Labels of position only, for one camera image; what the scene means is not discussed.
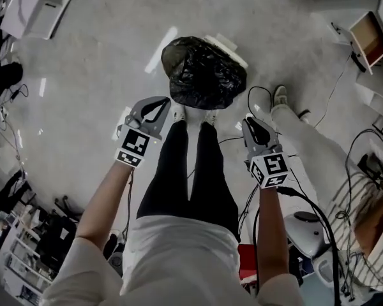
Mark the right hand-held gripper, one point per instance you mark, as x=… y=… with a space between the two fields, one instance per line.
x=271 y=167

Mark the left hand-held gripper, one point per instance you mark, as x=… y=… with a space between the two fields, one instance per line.
x=132 y=143

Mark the black plastic bag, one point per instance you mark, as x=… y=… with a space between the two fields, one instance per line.
x=204 y=72

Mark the person's left forearm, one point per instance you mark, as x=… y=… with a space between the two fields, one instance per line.
x=105 y=202

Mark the person's right forearm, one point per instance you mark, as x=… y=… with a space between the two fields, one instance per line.
x=271 y=234

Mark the person's white left shoe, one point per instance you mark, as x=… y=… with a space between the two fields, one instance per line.
x=178 y=115

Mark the person's white shoe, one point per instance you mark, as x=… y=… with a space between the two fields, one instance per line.
x=210 y=117
x=178 y=115

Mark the person's white right shoe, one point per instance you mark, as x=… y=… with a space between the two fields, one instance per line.
x=210 y=117

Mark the person's black trousers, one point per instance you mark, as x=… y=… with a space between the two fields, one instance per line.
x=207 y=183

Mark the white round bin lid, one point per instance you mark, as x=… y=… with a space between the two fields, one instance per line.
x=233 y=51

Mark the grey round appliance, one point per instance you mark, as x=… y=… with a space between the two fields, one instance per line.
x=303 y=231

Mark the red box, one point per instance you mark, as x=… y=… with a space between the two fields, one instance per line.
x=247 y=263

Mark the open wooden box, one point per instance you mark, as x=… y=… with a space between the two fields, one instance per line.
x=367 y=38

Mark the person's white shirt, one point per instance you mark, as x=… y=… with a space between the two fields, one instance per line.
x=178 y=260

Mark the white cabinet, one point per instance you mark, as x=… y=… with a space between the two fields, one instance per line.
x=35 y=5

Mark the white shelf unit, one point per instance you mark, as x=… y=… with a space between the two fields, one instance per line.
x=22 y=263

